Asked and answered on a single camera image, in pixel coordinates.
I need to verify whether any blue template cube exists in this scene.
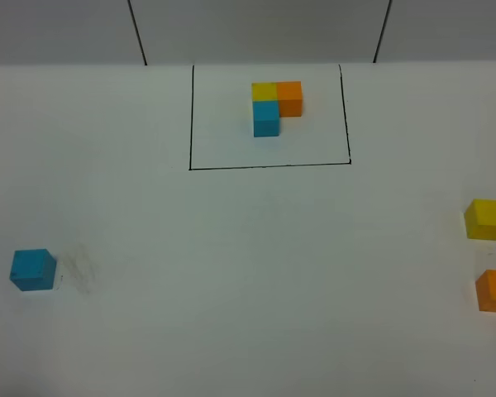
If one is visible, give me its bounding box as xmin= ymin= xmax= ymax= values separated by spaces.
xmin=252 ymin=101 xmax=280 ymax=137

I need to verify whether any yellow template cube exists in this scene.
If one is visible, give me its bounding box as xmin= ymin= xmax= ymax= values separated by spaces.
xmin=251 ymin=82 xmax=278 ymax=102

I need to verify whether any orange template cube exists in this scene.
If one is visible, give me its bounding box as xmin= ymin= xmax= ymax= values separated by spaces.
xmin=276 ymin=81 xmax=303 ymax=117

